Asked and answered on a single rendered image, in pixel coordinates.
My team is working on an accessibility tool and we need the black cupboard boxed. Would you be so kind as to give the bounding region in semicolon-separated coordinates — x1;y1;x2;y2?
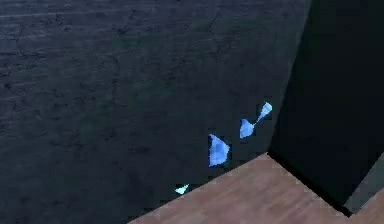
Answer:
267;0;384;215

